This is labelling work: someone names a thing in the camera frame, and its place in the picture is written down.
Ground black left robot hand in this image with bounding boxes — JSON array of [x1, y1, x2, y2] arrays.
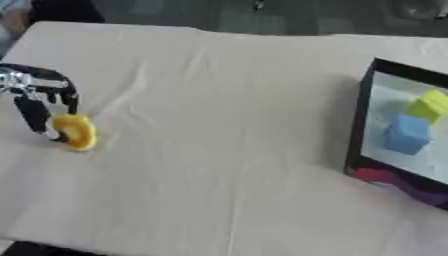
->
[[0, 63, 81, 142]]

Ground yellow toy fruit slice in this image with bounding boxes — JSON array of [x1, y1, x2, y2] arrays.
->
[[49, 113, 100, 153]]

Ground black box with white inside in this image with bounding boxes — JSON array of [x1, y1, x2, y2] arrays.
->
[[343, 57, 448, 211]]

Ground person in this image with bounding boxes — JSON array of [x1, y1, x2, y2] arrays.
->
[[0, 0, 107, 54]]

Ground blue cube block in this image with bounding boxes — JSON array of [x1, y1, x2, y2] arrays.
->
[[381, 113, 434, 156]]

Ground yellow-green cube block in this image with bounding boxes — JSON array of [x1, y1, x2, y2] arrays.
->
[[404, 88, 448, 126]]

